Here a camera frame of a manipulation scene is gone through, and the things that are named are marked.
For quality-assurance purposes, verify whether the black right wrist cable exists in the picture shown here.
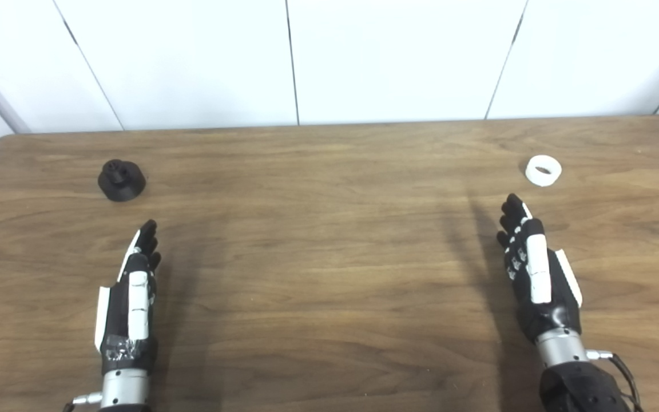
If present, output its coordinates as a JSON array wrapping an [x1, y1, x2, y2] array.
[[587, 350, 644, 412]]

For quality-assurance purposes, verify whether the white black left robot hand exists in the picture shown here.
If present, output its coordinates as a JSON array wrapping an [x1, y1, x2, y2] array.
[[94, 219, 162, 375]]

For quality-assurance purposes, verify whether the white ring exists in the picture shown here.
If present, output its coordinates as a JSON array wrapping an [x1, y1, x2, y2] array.
[[525, 155, 562, 187]]

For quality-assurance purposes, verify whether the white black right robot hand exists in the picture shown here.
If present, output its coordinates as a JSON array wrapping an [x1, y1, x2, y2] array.
[[497, 193, 583, 344]]

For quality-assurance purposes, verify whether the round black part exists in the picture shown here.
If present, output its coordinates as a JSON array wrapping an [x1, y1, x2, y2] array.
[[98, 159, 147, 202]]

